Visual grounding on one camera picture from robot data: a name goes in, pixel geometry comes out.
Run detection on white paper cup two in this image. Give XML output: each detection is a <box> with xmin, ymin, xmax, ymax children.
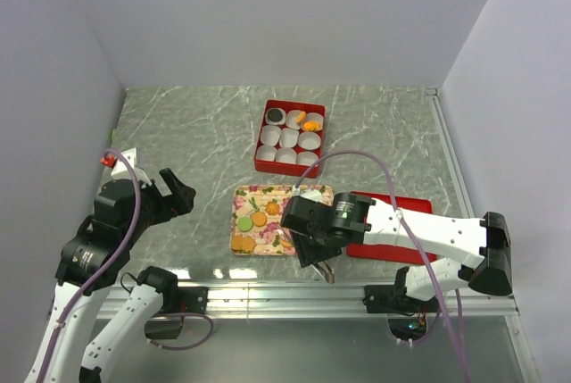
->
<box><xmin>285</xmin><ymin>110</ymin><xmax>302</xmax><ymax>129</ymax></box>

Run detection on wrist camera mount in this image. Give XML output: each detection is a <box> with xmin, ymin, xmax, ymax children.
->
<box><xmin>292</xmin><ymin>187</ymin><xmax>323</xmax><ymax>203</ymax></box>
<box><xmin>100</xmin><ymin>148</ymin><xmax>151</xmax><ymax>186</ymax></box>

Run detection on white paper cup three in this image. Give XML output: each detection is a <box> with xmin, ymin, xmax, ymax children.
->
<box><xmin>303</xmin><ymin>112</ymin><xmax>324</xmax><ymax>130</ymax></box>

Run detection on metal tongs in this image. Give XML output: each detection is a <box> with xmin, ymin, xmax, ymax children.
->
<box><xmin>310</xmin><ymin>260</ymin><xmax>335</xmax><ymax>285</ymax></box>

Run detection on red cookie box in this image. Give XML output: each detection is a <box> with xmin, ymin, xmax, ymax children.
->
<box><xmin>253</xmin><ymin>99</ymin><xmax>326</xmax><ymax>179</ymax></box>

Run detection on white paper cup seven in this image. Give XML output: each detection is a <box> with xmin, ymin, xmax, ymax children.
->
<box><xmin>255</xmin><ymin>145</ymin><xmax>277</xmax><ymax>162</ymax></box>

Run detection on green macaron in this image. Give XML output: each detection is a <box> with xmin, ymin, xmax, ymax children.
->
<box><xmin>236</xmin><ymin>216</ymin><xmax>253</xmax><ymax>232</ymax></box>

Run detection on white paper cup one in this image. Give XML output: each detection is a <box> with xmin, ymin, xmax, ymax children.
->
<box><xmin>264</xmin><ymin>108</ymin><xmax>287</xmax><ymax>128</ymax></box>

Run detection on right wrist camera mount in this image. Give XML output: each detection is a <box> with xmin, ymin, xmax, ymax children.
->
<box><xmin>292</xmin><ymin>187</ymin><xmax>323</xmax><ymax>203</ymax></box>

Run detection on white paper cup eight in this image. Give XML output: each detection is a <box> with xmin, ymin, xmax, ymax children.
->
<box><xmin>275</xmin><ymin>147</ymin><xmax>297</xmax><ymax>164</ymax></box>

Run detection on orange flower cookie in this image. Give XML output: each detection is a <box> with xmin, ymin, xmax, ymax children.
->
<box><xmin>265</xmin><ymin>202</ymin><xmax>280</xmax><ymax>216</ymax></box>

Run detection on white paper cup four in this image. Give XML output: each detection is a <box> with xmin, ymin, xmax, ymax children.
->
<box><xmin>260</xmin><ymin>125</ymin><xmax>282</xmax><ymax>146</ymax></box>

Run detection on aluminium rail frame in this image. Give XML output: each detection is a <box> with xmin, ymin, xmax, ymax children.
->
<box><xmin>97</xmin><ymin>88</ymin><xmax>520</xmax><ymax>321</ymax></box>

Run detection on white paper cup six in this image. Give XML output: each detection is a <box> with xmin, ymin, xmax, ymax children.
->
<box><xmin>297</xmin><ymin>131</ymin><xmax>321</xmax><ymax>151</ymax></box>

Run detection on orange round cookie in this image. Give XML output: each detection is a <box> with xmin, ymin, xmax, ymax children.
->
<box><xmin>251</xmin><ymin>212</ymin><xmax>267</xmax><ymax>227</ymax></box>

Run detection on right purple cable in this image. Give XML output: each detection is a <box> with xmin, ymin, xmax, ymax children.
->
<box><xmin>294</xmin><ymin>151</ymin><xmax>472</xmax><ymax>383</ymax></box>

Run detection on floral serving tray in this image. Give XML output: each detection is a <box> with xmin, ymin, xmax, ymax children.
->
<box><xmin>230</xmin><ymin>184</ymin><xmax>335</xmax><ymax>257</ymax></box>

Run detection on white paper cup five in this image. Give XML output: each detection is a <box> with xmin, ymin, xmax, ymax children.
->
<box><xmin>278</xmin><ymin>128</ymin><xmax>299</xmax><ymax>148</ymax></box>

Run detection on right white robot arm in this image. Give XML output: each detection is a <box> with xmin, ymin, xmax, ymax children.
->
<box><xmin>280</xmin><ymin>193</ymin><xmax>513</xmax><ymax>316</ymax></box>

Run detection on white paper cup nine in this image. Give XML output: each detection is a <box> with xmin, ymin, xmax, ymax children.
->
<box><xmin>295</xmin><ymin>151</ymin><xmax>319</xmax><ymax>167</ymax></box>

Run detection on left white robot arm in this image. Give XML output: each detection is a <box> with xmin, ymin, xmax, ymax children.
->
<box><xmin>26</xmin><ymin>168</ymin><xmax>204</xmax><ymax>382</ymax></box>

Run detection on orange fish-shaped cookie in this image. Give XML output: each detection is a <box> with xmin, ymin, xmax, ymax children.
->
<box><xmin>302</xmin><ymin>121</ymin><xmax>321</xmax><ymax>132</ymax></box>

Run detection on red box lid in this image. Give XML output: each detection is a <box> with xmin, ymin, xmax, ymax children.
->
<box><xmin>345</xmin><ymin>190</ymin><xmax>439</xmax><ymax>267</ymax></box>

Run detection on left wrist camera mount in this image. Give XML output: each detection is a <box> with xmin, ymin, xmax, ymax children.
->
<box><xmin>100</xmin><ymin>148</ymin><xmax>151</xmax><ymax>186</ymax></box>

